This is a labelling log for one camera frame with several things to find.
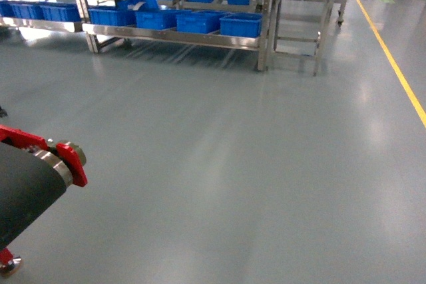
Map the blue bin with red parts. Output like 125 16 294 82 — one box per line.
220 13 262 38

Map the empty blue bin right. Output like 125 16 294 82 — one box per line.
176 11 228 34

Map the empty blue bin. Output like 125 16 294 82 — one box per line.
134 9 191 30
176 11 228 34

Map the small stainless steel table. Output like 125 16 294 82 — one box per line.
267 0 335 76

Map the empty blue bin left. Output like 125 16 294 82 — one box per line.
134 9 191 30

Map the stainless steel flow rack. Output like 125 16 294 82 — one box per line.
65 0 279 72

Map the red conveyor end bracket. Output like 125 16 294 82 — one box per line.
1 125 88 187

